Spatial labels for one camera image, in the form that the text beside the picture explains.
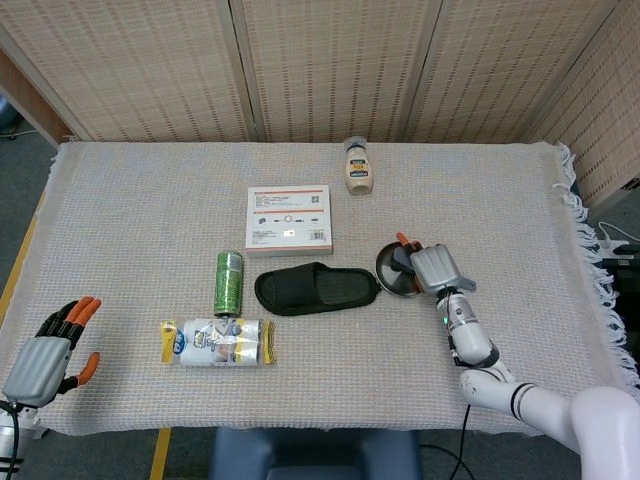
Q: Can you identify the round stainless steel plate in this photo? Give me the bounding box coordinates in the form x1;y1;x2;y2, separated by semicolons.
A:
374;242;426;300

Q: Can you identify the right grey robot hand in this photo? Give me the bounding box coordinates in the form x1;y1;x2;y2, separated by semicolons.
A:
394;232;466;296

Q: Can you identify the pack of white bag rolls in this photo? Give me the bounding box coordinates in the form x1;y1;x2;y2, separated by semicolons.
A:
159;317;278;368

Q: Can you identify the green drink can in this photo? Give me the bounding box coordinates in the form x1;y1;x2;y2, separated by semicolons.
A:
213;251;245;319

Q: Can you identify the cream sauce squeeze bottle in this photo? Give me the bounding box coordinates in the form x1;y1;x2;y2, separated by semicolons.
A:
342;135;375;196

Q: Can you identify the black cable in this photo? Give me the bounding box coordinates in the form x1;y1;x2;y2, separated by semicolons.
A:
452;403;474;480
5;399;25;476

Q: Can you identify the woven bamboo screen panel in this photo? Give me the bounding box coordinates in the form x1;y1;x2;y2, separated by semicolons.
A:
527;0;640;211
0;47;79;149
404;0;626;146
229;0;446;146
0;0;261;146

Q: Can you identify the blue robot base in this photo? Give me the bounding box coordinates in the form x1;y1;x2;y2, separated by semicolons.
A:
208;427;421;480

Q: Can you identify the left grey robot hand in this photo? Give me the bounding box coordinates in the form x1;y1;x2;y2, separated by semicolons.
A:
2;295;102;407

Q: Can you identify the white power strip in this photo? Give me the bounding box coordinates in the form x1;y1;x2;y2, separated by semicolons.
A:
597;222;640;261

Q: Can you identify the white box with orange stripes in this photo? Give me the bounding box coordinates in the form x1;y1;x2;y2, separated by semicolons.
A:
244;185;337;260

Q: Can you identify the black rubber slipper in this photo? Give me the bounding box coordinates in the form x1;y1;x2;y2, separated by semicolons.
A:
253;261;381;317

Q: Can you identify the beige woven tablecloth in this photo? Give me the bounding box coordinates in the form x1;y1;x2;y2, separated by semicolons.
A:
0;141;640;436

